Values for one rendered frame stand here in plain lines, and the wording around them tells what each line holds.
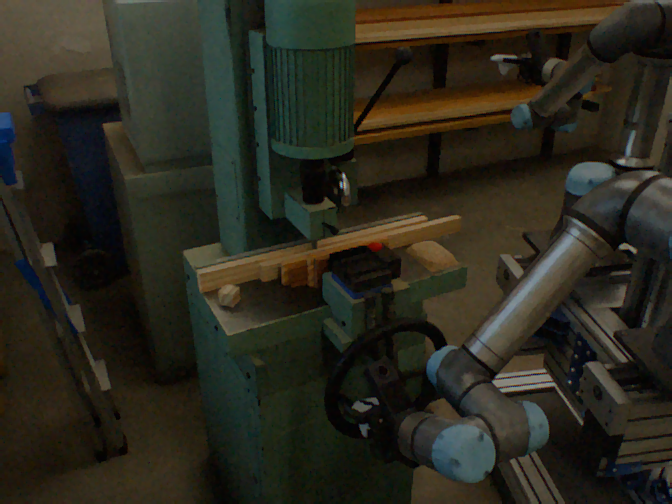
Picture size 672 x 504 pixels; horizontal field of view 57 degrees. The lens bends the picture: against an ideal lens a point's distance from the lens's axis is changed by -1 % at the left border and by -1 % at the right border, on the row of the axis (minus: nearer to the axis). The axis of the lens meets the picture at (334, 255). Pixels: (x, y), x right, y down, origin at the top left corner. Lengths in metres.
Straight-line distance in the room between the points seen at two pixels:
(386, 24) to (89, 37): 1.50
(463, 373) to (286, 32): 0.69
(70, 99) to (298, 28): 1.83
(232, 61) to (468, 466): 0.97
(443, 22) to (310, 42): 2.46
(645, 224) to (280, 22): 0.72
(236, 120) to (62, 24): 2.11
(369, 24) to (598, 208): 2.52
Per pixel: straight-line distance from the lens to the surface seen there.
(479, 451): 0.91
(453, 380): 1.04
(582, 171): 1.78
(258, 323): 1.31
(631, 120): 1.82
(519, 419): 0.98
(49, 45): 3.51
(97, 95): 2.95
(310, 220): 1.37
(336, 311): 1.33
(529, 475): 1.98
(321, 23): 1.22
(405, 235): 1.58
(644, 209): 1.00
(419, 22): 3.56
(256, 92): 1.44
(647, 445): 1.56
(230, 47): 1.45
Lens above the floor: 1.65
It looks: 29 degrees down
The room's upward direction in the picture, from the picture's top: straight up
